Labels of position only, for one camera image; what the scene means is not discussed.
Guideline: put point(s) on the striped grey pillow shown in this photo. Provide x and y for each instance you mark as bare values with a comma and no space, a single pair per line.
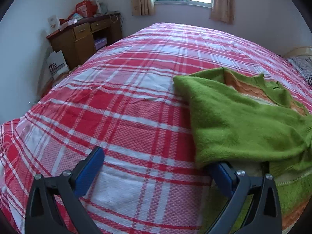
303,66

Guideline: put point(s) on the white paper bag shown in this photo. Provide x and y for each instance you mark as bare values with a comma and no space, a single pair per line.
57,64

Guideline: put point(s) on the brown wooden desk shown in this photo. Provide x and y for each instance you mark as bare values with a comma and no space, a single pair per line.
77,42

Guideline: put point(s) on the cream wooden headboard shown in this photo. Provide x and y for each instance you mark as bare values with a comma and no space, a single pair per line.
301,51

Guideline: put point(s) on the green striped knit sweater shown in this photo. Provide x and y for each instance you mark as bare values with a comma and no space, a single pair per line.
252,123

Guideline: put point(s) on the beige right curtain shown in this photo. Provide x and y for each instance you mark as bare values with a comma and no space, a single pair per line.
223,11

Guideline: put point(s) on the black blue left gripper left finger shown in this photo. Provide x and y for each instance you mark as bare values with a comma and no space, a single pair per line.
43,215

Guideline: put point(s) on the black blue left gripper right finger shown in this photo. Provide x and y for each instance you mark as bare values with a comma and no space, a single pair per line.
264,212

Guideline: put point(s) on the red white plaid bedsheet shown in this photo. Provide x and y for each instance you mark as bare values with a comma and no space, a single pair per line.
122,99

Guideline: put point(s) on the red items on desk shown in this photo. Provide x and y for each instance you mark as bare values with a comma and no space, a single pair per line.
84,12

